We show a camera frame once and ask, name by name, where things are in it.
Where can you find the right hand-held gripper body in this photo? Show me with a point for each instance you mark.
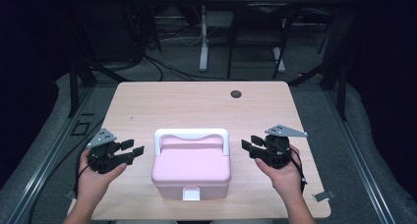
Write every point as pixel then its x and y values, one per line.
pixel 277 152

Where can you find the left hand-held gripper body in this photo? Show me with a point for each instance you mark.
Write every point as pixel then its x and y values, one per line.
pixel 103 156

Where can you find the person's left hand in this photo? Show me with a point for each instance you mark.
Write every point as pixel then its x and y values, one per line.
pixel 93 186

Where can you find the person's right hand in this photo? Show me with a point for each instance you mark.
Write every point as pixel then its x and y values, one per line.
pixel 286 181

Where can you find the grey metal table clamp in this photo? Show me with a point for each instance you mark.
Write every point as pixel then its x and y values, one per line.
pixel 324 196
pixel 69 194

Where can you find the dark round table grommet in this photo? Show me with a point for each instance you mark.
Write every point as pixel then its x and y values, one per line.
pixel 236 94

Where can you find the white desk leg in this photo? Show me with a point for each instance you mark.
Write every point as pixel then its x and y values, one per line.
pixel 203 47
pixel 279 60

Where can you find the black chair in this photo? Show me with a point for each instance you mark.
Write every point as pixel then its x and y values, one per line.
pixel 262 21

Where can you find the black metal frame post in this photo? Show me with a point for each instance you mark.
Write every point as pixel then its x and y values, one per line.
pixel 342 93
pixel 73 86

